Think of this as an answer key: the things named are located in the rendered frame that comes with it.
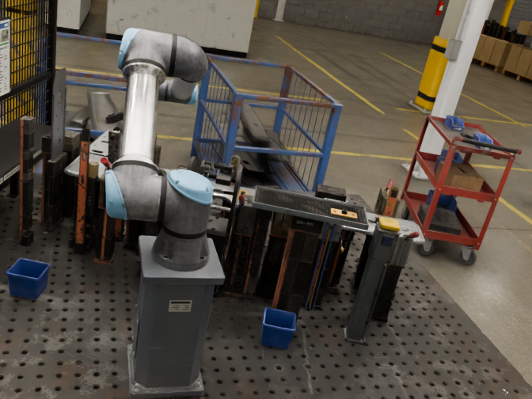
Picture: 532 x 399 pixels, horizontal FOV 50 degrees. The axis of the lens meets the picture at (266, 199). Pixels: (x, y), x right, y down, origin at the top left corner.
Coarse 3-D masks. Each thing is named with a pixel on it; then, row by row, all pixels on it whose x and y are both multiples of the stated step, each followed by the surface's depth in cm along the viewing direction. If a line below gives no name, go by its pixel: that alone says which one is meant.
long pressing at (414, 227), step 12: (84, 156) 223; (96, 156) 225; (72, 168) 211; (216, 192) 214; (252, 192) 221; (372, 216) 223; (384, 216) 225; (348, 228) 209; (372, 228) 213; (420, 240) 210
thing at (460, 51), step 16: (480, 0) 521; (464, 16) 533; (480, 16) 528; (464, 32) 535; (480, 32) 536; (448, 48) 545; (464, 48) 539; (448, 64) 556; (464, 64) 546; (448, 80) 555; (464, 80) 554; (448, 96) 558; (432, 112) 577; (448, 112) 566; (432, 128) 576; (432, 144) 579; (416, 160) 600; (416, 176) 583
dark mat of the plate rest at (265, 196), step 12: (264, 192) 183; (276, 192) 185; (276, 204) 177; (288, 204) 179; (300, 204) 180; (312, 204) 182; (324, 204) 184; (336, 204) 186; (336, 216) 177; (360, 216) 181
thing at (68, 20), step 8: (64, 0) 874; (72, 0) 877; (80, 0) 879; (88, 0) 1033; (64, 8) 879; (72, 8) 882; (80, 8) 887; (88, 8) 1049; (64, 16) 884; (72, 16) 887; (80, 16) 899; (64, 24) 889; (72, 24) 892; (80, 24) 911; (72, 32) 898
